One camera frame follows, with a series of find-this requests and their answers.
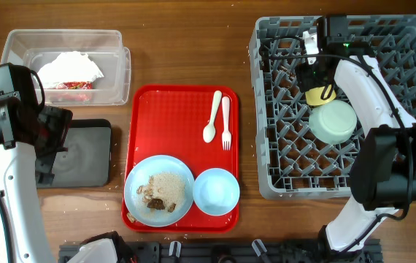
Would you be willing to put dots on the mint green bowl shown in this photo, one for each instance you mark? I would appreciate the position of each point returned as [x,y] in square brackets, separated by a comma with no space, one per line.
[333,123]

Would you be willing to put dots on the small light blue bowl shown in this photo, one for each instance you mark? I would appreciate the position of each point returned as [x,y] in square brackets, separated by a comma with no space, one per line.
[216,192]

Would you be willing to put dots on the red plastic serving tray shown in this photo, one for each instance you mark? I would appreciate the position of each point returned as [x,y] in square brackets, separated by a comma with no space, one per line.
[169,120]

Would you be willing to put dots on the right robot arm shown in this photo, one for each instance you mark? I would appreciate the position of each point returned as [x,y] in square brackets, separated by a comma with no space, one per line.
[383,175]

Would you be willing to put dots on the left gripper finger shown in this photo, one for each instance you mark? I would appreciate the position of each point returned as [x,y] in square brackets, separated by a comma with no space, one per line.
[44,175]
[61,149]

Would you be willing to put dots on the white paper napkin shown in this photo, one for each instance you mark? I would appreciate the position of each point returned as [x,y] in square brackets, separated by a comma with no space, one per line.
[69,68]

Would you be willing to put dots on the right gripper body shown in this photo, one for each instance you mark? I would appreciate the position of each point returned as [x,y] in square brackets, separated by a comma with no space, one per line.
[310,81]

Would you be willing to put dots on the white plastic spoon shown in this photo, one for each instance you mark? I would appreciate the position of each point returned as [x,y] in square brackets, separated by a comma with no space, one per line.
[209,130]

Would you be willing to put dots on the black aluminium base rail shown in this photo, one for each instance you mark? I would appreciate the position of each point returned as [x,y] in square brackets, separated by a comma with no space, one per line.
[208,252]

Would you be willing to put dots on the grey dishwasher rack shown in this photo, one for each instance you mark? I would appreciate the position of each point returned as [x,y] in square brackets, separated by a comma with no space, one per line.
[292,163]

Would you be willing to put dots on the black rectangular tray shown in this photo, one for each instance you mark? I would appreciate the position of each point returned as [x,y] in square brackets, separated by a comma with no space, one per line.
[87,161]

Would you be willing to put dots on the food scrap on tray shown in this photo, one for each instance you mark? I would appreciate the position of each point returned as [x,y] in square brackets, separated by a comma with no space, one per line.
[131,218]

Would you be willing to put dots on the yellow plastic cup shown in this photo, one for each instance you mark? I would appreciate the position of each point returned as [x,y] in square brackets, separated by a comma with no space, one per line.
[315,98]

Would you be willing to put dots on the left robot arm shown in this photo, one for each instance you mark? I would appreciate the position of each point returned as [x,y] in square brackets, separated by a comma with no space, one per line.
[31,134]

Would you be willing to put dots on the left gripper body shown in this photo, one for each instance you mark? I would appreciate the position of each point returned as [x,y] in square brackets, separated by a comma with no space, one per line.
[55,123]

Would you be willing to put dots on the red candy wrapper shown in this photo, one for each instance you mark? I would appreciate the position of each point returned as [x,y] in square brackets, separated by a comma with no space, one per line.
[72,92]

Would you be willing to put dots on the white plastic fork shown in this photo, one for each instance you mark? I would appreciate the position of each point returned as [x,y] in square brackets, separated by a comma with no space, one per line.
[226,135]

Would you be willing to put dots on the clear plastic waste bin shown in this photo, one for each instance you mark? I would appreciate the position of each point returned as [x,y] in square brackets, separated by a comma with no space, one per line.
[34,48]

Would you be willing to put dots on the large light blue plate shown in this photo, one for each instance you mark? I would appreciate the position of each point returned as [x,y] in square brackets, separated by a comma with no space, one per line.
[140,174]

